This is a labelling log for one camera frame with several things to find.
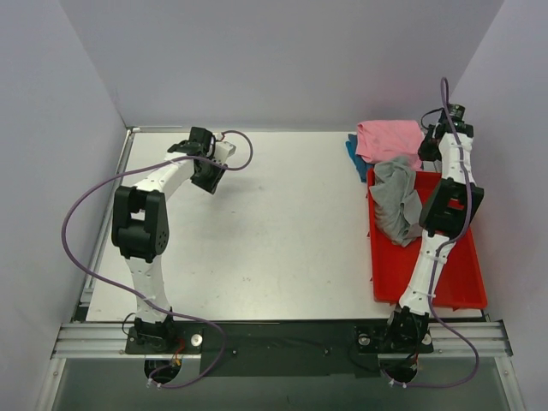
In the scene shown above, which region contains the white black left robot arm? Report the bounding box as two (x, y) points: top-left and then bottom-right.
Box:
(111, 128), (236, 353)

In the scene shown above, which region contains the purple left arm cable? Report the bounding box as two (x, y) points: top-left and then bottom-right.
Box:
(61, 129), (254, 390)

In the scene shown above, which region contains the red plastic bin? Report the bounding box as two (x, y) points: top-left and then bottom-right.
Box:
(368, 194), (487, 310)

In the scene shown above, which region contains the aluminium frame rail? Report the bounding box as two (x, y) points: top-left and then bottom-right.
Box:
(51, 125), (514, 359)

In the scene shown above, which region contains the pink t shirt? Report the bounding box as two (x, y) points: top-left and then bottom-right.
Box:
(356, 120), (424, 170)

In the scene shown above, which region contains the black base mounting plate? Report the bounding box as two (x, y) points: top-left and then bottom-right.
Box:
(125, 319), (433, 382)

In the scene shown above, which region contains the grey t shirt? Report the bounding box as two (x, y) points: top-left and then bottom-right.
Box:
(369, 156), (422, 247)

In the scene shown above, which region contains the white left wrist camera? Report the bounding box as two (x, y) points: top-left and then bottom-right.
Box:
(211, 134), (236, 164)

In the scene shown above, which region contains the folded blue t shirt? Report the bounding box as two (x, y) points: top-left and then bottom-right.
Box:
(345, 134), (374, 183)

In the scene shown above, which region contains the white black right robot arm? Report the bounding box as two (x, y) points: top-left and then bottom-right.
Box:
(382, 104), (484, 350)

